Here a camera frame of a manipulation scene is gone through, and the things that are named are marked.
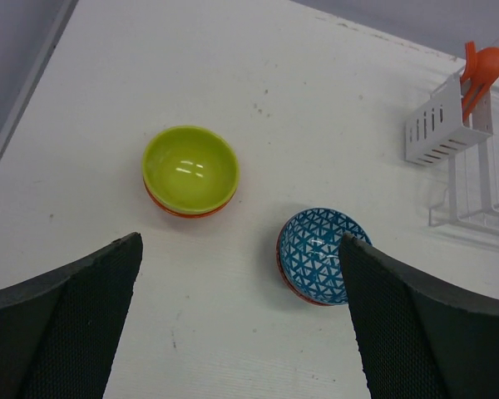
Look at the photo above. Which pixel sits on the orange plastic spoon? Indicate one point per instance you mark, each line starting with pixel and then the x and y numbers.
pixel 484 76

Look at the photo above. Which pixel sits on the orange plastic fork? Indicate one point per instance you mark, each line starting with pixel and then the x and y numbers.
pixel 471 62

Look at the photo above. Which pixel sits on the white wire dish rack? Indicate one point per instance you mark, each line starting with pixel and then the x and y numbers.
pixel 471 197

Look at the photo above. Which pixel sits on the white cutlery holder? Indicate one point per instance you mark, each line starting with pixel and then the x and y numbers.
pixel 435 131

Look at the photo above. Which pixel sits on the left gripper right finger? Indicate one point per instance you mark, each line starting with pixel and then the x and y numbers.
pixel 418 336

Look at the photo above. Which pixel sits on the lime green plastic bowl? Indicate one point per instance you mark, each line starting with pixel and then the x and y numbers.
pixel 190 168

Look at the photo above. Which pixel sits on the white red patterned bowl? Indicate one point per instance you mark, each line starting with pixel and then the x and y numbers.
pixel 309 252

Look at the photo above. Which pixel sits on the orange plastic bowl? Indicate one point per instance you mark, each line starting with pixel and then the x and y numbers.
pixel 185 215

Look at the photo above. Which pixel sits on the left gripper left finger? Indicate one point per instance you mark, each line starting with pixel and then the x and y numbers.
pixel 60 330

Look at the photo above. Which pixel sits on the orange patterned ceramic bowl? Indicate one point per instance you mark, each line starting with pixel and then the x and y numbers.
pixel 291 287

